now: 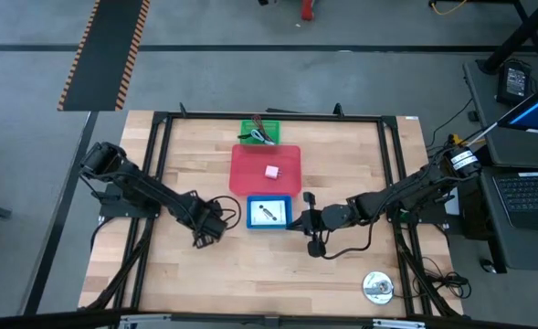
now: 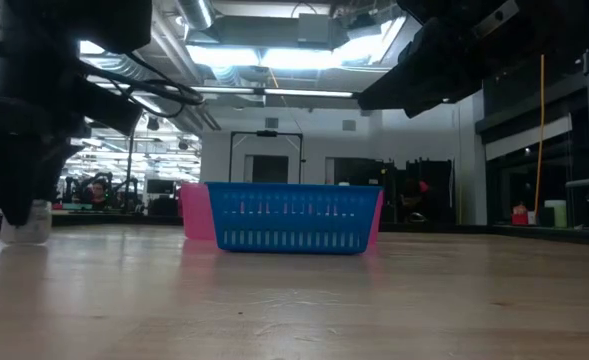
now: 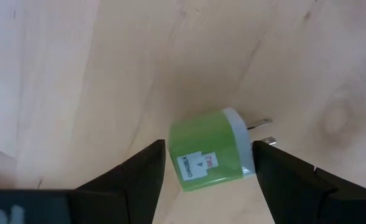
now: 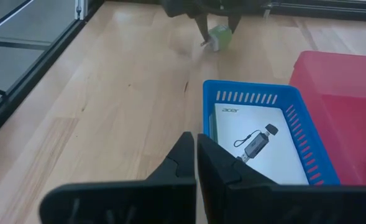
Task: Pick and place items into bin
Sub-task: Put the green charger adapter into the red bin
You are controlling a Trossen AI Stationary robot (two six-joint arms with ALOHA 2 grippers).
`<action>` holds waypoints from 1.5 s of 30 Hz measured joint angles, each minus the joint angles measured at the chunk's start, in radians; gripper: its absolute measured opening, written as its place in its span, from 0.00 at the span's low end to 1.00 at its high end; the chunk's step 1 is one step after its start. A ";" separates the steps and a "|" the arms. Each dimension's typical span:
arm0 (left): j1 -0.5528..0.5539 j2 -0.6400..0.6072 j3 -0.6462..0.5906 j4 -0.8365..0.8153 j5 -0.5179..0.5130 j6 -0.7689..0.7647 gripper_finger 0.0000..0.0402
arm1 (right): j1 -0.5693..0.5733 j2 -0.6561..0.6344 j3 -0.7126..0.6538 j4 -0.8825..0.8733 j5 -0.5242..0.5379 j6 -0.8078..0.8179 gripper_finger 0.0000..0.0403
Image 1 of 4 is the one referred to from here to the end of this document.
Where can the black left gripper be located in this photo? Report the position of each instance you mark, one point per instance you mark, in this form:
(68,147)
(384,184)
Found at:
(209,221)

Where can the black laptop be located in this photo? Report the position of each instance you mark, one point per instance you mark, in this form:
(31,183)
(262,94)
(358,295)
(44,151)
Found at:
(529,201)

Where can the black stand leg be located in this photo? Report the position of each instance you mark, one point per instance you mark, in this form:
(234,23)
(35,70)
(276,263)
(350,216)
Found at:
(515,41)

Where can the silver round disc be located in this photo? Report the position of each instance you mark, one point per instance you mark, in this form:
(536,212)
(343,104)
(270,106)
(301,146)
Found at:
(378,288)

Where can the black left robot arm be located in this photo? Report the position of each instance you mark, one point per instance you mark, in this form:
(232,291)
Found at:
(136,187)

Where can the black orange striped floor mat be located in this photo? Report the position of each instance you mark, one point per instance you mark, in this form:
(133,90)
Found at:
(106,55)

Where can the blue slotted plastic bin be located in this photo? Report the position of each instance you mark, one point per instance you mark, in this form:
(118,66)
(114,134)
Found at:
(249,212)

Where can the pink wall charger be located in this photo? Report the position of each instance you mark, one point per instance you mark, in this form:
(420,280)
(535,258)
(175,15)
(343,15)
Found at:
(272,172)

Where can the black crossbar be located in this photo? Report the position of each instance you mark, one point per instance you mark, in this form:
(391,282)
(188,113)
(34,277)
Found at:
(45,320)

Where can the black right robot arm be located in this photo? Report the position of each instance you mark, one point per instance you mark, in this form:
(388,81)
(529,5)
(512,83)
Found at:
(410,189)

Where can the black aluminium rig frame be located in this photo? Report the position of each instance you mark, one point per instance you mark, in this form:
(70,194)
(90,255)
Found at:
(204,116)

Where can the white box with adapter print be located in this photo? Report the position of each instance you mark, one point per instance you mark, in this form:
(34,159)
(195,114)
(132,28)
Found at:
(268,212)

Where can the black power adapter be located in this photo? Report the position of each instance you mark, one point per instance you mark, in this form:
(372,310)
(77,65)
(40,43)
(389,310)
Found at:
(515,82)

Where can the green plastic bin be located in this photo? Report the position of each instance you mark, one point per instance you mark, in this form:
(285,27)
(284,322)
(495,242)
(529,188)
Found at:
(273,125)

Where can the red object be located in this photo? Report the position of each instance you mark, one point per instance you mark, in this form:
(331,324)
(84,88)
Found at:
(307,9)

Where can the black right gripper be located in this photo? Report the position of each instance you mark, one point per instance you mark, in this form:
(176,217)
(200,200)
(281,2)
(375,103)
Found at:
(325,218)

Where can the pink plastic bin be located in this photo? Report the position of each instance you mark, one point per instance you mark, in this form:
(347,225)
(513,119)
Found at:
(250,173)

